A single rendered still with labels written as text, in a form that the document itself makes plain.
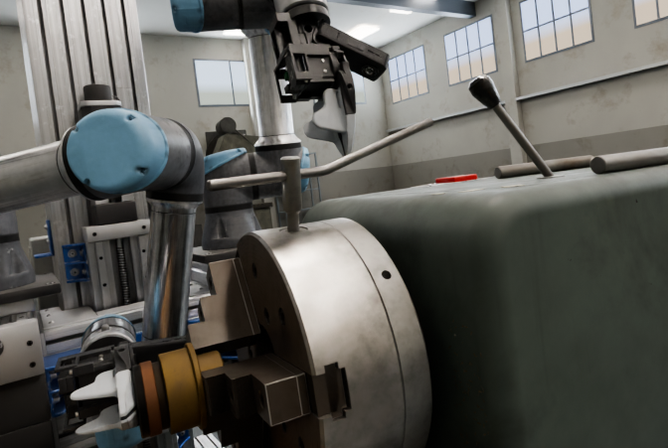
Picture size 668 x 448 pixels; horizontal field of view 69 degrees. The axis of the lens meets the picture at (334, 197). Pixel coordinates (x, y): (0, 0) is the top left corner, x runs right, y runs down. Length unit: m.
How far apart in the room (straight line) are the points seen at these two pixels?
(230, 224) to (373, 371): 0.74
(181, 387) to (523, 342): 0.34
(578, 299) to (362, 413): 0.24
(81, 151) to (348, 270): 0.41
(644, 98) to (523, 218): 10.58
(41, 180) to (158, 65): 12.05
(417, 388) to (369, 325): 0.08
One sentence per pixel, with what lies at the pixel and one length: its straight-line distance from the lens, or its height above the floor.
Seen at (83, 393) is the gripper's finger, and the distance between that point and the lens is 0.59.
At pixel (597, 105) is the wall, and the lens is 11.44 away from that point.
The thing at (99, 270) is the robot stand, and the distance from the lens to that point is 1.20.
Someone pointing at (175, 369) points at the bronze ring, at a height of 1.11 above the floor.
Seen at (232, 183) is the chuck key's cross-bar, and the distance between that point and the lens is 0.52.
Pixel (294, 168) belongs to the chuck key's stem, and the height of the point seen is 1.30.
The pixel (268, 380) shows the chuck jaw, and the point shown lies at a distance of 0.48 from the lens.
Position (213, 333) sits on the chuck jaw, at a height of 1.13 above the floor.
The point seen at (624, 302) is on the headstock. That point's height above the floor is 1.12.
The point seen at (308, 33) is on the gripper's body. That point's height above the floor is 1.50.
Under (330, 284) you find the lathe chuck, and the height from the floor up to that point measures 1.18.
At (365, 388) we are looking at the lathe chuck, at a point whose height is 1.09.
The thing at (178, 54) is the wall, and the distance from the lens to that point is 13.04.
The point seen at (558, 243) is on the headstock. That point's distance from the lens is 0.53.
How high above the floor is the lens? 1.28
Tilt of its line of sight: 2 degrees down
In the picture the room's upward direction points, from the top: 7 degrees counter-clockwise
